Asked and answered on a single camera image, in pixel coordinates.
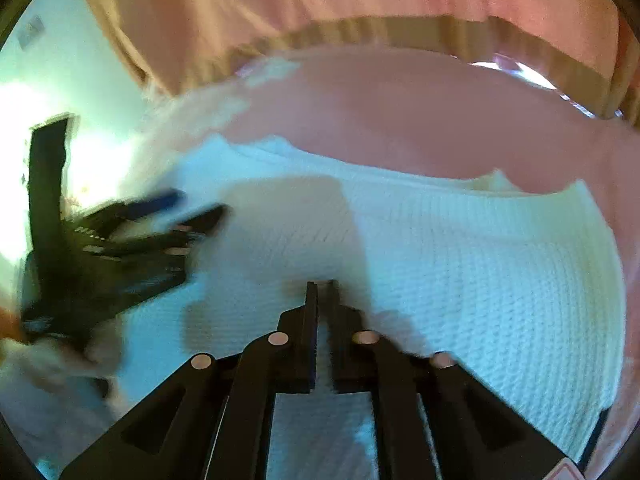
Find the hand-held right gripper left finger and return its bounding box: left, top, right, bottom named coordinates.
left=59, top=281, right=319, bottom=480

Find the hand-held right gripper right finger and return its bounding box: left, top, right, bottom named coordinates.
left=327, top=280, right=586, bottom=480

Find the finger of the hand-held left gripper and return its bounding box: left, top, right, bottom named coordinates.
left=120, top=203, right=232, bottom=257
left=80, top=187, right=189, bottom=234

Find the white red black knit sweater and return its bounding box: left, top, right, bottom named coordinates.
left=100, top=132, right=628, bottom=480

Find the pink bed sheet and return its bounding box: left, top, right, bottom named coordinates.
left=0, top=47, right=640, bottom=480

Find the wall outlet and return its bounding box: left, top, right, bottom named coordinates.
left=17, top=15, right=46, bottom=51

